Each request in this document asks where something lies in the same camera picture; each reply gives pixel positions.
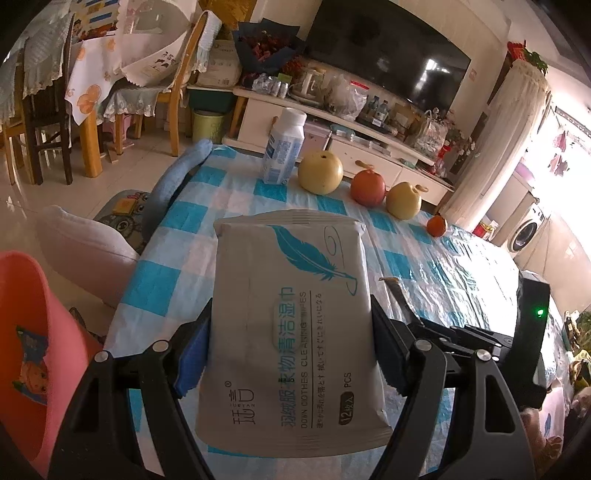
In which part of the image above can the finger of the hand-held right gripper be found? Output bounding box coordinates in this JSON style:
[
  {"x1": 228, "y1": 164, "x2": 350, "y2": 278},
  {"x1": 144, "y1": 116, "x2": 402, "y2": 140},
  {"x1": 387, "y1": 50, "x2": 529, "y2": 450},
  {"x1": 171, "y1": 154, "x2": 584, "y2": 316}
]
[{"x1": 399, "y1": 305, "x2": 514, "y2": 365}]

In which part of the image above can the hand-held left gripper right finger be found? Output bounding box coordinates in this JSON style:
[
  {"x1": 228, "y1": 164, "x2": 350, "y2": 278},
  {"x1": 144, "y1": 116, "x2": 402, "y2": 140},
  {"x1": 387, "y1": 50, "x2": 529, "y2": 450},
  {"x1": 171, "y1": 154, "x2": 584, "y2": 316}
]
[{"x1": 365, "y1": 298, "x2": 536, "y2": 480}]

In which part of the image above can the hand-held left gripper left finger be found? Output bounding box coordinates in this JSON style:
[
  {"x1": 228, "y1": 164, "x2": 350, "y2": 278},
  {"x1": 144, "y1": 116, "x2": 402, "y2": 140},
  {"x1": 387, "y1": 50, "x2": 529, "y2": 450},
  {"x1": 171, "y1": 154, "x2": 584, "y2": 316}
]
[{"x1": 48, "y1": 318, "x2": 213, "y2": 480}]

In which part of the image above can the white wipes pack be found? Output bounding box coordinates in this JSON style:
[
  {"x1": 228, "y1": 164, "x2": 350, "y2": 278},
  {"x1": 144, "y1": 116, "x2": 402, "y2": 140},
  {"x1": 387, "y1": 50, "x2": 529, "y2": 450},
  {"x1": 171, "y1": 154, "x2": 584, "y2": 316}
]
[{"x1": 194, "y1": 209, "x2": 393, "y2": 460}]

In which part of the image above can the pink plastic bin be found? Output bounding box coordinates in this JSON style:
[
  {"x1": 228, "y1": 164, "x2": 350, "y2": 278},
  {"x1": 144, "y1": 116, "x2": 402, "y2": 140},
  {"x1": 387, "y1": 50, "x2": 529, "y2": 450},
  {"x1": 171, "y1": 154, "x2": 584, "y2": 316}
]
[{"x1": 0, "y1": 250, "x2": 105, "y2": 478}]

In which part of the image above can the blue checkered tablecloth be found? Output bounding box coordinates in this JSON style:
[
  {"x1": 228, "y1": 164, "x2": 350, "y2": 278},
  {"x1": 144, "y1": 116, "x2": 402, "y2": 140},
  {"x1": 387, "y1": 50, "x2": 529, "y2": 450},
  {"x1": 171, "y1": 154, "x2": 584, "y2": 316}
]
[{"x1": 104, "y1": 143, "x2": 573, "y2": 480}]

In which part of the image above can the white washing machine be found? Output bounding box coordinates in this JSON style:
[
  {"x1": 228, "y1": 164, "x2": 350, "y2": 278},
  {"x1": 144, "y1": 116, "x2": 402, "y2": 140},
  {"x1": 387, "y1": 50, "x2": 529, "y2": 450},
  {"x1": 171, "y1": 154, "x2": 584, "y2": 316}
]
[{"x1": 505, "y1": 194, "x2": 552, "y2": 254}]

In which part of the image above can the small yellow pear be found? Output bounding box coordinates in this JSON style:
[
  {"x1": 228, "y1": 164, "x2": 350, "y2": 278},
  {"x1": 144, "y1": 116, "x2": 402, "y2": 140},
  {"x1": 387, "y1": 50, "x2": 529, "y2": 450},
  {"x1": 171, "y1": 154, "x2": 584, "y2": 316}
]
[{"x1": 385, "y1": 181, "x2": 423, "y2": 220}]

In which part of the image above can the white cushion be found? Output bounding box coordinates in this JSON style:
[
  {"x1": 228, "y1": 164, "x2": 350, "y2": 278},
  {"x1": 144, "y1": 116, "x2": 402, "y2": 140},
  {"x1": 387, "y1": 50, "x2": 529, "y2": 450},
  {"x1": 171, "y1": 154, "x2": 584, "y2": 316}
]
[{"x1": 39, "y1": 204, "x2": 140, "y2": 309}]

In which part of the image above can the red apple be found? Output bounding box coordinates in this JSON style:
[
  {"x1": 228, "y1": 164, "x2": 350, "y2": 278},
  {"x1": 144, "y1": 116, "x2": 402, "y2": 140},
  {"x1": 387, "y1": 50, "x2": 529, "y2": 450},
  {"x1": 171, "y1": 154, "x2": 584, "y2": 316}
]
[{"x1": 350, "y1": 168, "x2": 387, "y2": 207}]

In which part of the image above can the cartoon floor mat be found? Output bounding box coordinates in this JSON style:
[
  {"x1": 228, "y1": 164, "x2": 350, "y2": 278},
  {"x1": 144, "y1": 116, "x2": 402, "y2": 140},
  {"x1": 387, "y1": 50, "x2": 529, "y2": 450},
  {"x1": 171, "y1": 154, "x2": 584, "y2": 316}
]
[{"x1": 92, "y1": 188, "x2": 153, "y2": 254}]

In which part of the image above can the blue towel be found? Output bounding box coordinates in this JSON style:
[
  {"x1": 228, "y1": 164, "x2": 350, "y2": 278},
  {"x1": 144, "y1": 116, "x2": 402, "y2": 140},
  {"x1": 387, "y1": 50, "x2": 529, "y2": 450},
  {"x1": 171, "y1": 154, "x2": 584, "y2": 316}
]
[{"x1": 141, "y1": 138, "x2": 214, "y2": 243}]

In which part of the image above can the hanging laundry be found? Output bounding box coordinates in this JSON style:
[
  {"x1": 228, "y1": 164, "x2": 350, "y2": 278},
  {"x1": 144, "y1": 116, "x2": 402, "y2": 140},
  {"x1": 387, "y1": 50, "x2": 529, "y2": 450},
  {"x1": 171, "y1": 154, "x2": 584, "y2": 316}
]
[{"x1": 547, "y1": 129, "x2": 585, "y2": 178}]

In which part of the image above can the large yellow pear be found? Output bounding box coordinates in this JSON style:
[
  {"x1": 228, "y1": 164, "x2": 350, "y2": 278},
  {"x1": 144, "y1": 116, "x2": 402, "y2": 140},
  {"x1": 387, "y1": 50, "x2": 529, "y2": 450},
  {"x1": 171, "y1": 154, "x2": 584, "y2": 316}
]
[{"x1": 298, "y1": 150, "x2": 345, "y2": 195}]

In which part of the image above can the white standing air conditioner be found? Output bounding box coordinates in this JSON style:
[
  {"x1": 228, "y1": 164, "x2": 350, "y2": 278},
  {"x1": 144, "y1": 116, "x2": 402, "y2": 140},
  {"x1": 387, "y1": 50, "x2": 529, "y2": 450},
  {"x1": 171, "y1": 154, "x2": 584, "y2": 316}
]
[{"x1": 450, "y1": 41, "x2": 552, "y2": 232}]

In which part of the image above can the clear gift bag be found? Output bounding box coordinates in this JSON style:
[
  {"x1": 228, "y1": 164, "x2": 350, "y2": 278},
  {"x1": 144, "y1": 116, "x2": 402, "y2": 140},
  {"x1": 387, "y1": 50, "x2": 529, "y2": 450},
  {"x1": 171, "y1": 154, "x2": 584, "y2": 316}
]
[{"x1": 416, "y1": 108, "x2": 451, "y2": 155}]

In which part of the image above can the white blue plastic bottle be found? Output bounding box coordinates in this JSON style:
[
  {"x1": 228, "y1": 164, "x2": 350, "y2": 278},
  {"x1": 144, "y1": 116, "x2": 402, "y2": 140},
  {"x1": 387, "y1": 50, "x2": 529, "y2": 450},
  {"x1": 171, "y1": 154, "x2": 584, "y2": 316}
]
[{"x1": 262, "y1": 107, "x2": 307, "y2": 185}]

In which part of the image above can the white storage box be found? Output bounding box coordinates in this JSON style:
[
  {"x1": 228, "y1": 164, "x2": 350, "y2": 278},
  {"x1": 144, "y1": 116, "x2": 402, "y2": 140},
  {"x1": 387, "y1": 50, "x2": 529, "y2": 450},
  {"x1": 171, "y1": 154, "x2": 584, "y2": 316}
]
[{"x1": 302, "y1": 117, "x2": 333, "y2": 153}]

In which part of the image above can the green waste bin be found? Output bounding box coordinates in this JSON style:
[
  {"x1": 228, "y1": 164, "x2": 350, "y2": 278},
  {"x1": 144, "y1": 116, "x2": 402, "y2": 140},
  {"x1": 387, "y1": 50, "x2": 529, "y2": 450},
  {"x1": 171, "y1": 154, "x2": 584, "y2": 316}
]
[{"x1": 191, "y1": 108, "x2": 227, "y2": 144}]

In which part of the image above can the group of water bottles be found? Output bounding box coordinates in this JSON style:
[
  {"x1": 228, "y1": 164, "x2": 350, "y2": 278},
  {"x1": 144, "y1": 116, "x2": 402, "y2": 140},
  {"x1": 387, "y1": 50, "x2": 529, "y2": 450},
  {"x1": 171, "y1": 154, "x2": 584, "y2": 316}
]
[{"x1": 369, "y1": 97, "x2": 391, "y2": 125}]

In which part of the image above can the white television cabinet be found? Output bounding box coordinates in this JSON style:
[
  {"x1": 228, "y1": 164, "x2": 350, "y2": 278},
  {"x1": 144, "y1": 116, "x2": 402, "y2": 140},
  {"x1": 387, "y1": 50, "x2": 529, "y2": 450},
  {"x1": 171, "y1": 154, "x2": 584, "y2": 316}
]
[{"x1": 224, "y1": 85, "x2": 455, "y2": 208}]

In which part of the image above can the light wooden chair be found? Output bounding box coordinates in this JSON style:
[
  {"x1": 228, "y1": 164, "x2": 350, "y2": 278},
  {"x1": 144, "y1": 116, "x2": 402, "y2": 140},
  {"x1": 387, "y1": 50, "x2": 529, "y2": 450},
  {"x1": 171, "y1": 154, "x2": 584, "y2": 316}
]
[{"x1": 164, "y1": 9, "x2": 222, "y2": 158}]

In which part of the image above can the white plastic bag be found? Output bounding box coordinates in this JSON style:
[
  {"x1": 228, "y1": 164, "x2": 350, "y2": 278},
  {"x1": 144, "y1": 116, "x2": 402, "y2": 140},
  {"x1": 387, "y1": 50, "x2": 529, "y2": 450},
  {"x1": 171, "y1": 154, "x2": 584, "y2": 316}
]
[{"x1": 325, "y1": 76, "x2": 368, "y2": 121}]

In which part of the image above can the dark wooden chair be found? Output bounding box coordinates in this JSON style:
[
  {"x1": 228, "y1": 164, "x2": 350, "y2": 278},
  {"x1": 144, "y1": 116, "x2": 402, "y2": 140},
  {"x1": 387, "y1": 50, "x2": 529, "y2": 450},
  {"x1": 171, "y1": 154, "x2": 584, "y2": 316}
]
[{"x1": 0, "y1": 11, "x2": 77, "y2": 185}]

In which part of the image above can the white kettle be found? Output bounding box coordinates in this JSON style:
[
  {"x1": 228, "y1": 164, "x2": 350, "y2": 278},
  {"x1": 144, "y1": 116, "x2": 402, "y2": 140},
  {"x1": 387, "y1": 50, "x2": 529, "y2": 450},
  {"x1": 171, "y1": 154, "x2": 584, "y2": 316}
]
[{"x1": 300, "y1": 68, "x2": 324, "y2": 95}]

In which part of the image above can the pack of small bottles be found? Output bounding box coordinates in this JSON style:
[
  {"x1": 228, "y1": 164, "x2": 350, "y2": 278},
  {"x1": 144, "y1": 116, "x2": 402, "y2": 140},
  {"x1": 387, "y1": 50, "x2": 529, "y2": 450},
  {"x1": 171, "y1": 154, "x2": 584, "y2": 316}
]
[{"x1": 252, "y1": 73, "x2": 294, "y2": 97}]

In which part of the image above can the black television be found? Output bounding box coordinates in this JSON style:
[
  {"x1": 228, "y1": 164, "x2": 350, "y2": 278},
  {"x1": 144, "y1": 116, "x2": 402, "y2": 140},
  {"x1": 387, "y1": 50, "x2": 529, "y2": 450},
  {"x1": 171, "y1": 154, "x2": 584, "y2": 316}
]
[{"x1": 307, "y1": 0, "x2": 472, "y2": 114}]

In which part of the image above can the white sack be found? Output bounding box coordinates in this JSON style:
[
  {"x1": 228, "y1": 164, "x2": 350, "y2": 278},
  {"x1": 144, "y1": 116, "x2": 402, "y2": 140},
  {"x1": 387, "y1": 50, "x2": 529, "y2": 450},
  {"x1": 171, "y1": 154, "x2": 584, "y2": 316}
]
[{"x1": 198, "y1": 39, "x2": 243, "y2": 88}]

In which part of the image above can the printed white table cloth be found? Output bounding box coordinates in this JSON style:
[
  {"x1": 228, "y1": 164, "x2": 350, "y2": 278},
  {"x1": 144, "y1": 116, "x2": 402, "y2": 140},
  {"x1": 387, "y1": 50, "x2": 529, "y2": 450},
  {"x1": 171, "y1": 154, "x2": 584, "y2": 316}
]
[{"x1": 65, "y1": 0, "x2": 190, "y2": 125}]

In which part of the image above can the dark wrapped flower bouquet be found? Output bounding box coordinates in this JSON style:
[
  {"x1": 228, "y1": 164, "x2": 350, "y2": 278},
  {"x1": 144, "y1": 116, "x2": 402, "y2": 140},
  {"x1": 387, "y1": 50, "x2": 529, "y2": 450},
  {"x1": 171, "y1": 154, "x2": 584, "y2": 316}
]
[{"x1": 231, "y1": 21, "x2": 308, "y2": 75}]

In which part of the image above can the grey lace chair cover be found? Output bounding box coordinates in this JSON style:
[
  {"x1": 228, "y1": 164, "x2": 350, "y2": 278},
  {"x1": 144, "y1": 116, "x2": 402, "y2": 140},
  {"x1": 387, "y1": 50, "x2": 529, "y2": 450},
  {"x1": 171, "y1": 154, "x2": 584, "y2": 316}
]
[{"x1": 0, "y1": 9, "x2": 75, "y2": 121}]

